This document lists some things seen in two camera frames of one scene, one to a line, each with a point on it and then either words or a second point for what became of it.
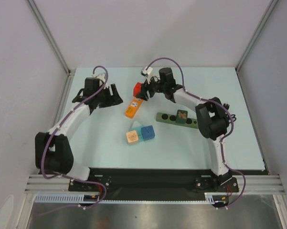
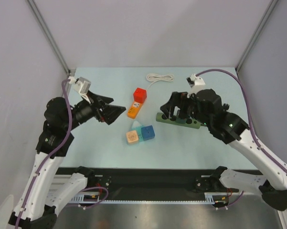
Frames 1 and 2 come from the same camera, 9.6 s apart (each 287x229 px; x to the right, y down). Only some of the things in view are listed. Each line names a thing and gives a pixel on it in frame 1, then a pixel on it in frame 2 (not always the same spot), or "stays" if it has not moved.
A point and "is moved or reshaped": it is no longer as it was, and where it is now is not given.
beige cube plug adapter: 132,137 stays
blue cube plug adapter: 147,132 stays
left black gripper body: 105,99 -> 96,111
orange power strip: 132,107 is moved or reshaped
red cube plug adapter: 137,88 is moved or reshaped
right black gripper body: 147,89 -> 181,105
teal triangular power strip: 136,126 stays
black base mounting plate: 154,183 stays
